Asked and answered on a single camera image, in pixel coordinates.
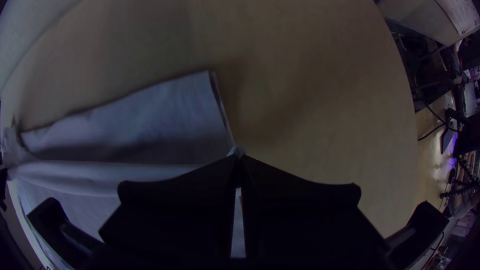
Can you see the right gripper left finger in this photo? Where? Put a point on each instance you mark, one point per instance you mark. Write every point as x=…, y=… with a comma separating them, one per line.
x=180, y=217

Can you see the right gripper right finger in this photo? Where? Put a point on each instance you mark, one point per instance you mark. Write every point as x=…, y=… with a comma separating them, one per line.
x=300, y=221

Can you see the white t-shirt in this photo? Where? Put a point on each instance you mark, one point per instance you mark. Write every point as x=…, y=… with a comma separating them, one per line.
x=142, y=120

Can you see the white printed poster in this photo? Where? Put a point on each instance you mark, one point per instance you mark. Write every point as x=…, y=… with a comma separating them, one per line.
x=463, y=13

